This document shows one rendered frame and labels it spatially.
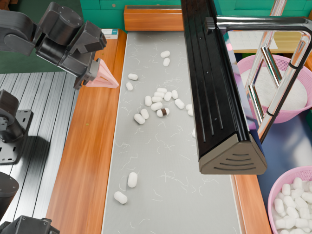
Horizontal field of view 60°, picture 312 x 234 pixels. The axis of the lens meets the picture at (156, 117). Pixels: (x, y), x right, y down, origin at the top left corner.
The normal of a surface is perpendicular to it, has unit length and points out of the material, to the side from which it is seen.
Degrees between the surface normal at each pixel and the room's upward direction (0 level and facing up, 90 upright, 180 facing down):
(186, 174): 0
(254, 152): 90
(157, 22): 90
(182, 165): 0
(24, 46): 90
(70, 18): 40
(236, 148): 90
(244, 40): 0
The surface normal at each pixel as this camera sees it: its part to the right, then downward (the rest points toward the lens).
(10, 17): 0.23, -0.66
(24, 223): 0.65, -0.49
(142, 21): 0.00, 0.76
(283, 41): 0.00, -0.65
